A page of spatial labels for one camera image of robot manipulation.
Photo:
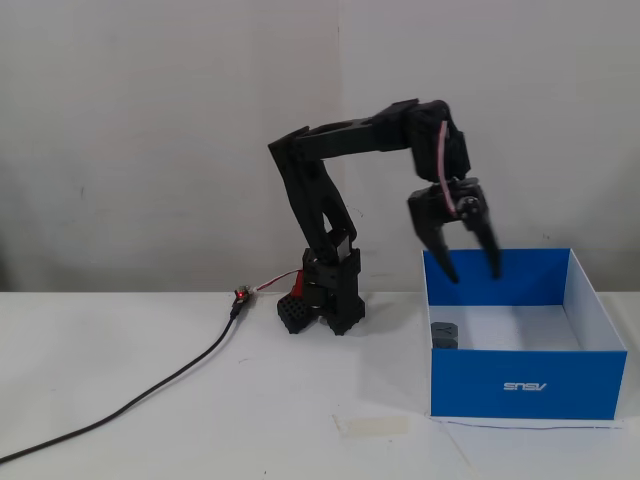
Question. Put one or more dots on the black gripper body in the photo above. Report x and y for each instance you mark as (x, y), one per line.
(429, 207)

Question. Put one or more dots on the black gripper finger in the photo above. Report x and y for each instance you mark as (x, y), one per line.
(485, 230)
(435, 245)

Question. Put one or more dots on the gray cube block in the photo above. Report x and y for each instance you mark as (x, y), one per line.
(445, 336)

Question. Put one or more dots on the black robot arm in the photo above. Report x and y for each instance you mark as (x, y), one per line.
(310, 200)

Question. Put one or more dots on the blue and white box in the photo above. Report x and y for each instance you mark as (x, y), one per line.
(525, 385)

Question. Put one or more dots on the black table clamp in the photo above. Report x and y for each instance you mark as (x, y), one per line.
(295, 315)

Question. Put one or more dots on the clear tape piece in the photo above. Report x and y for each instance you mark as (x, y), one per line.
(372, 426)

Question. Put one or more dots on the small controller board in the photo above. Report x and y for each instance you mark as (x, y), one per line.
(242, 295)

